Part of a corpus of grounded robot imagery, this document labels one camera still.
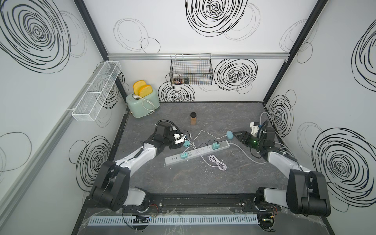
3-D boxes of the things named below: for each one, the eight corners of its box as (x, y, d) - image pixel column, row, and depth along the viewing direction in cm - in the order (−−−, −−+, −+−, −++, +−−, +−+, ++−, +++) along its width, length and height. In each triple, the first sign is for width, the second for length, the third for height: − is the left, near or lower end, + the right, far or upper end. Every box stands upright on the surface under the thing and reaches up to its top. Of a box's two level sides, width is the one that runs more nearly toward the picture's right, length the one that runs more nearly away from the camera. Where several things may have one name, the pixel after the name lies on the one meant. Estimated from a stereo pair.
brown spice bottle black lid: (191, 125, 107) (191, 118, 101) (190, 119, 111) (190, 112, 104) (196, 125, 108) (197, 117, 101) (195, 119, 111) (196, 111, 104)
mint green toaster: (134, 122, 110) (127, 106, 97) (132, 111, 117) (125, 95, 104) (163, 114, 115) (159, 98, 102) (159, 104, 122) (156, 88, 109)
